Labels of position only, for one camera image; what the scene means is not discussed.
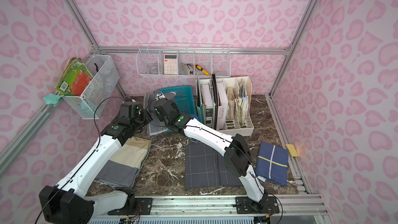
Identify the yellow sponge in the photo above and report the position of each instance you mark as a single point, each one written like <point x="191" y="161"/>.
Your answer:
<point x="292" y="150"/>

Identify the green red book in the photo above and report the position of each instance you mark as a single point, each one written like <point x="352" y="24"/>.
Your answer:
<point x="74" y="79"/>

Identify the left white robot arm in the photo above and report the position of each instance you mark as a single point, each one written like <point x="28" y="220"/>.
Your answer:
<point x="67" y="203"/>

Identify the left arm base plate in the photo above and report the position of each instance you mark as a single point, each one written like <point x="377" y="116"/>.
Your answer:
<point x="143" y="205"/>

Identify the white desktop file organizer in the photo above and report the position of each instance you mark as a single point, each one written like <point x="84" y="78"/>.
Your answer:
<point x="239" y="91"/>

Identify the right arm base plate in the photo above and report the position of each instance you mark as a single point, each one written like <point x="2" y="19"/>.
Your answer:
<point x="244" y="205"/>

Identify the white wire wall shelf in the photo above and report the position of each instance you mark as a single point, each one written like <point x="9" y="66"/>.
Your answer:
<point x="215" y="60"/>

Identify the yellow utility knife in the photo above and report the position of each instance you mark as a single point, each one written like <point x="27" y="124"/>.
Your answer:
<point x="202" y="70"/>

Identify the light grey pillowcase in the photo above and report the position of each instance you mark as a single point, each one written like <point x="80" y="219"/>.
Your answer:
<point x="156" y="126"/>

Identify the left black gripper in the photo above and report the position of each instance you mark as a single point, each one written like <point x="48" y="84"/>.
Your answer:
<point x="132" y="110"/>

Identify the clear tape roll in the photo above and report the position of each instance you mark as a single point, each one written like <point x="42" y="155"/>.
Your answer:
<point x="154" y="70"/>

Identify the blue lid pencil jar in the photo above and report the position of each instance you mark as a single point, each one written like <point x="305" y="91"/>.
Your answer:
<point x="195" y="117"/>

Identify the white calculator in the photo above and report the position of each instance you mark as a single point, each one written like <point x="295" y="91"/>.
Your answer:
<point x="170" y="64"/>

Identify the black folder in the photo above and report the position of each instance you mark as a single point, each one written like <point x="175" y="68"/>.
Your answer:
<point x="214" y="100"/>

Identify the grey stapler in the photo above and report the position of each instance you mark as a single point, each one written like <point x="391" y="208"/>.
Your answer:
<point x="187" y="69"/>

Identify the white mesh wall basket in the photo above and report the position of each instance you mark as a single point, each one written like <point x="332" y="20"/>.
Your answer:
<point x="105" y="78"/>

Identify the pink white book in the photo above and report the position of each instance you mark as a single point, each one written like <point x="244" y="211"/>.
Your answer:
<point x="222" y="107"/>

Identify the dark grey checked pillowcase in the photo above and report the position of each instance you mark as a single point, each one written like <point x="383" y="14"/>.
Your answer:
<point x="226" y="178"/>
<point x="202" y="167"/>

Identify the green folder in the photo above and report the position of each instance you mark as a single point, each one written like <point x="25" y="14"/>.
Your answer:
<point x="200" y="112"/>

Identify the teal plastic basket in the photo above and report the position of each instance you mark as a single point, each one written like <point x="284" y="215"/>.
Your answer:
<point x="183" y="98"/>

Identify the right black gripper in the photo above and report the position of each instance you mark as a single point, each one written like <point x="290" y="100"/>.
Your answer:
<point x="160" y="100"/>

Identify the beige grey pillowcase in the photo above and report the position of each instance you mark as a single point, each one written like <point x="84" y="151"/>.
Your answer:
<point x="123" y="168"/>

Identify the navy blue folded pillowcase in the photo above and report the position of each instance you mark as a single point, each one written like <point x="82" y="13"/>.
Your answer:
<point x="272" y="164"/>

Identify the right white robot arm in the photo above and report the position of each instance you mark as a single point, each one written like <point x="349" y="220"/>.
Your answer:
<point x="234" y="149"/>

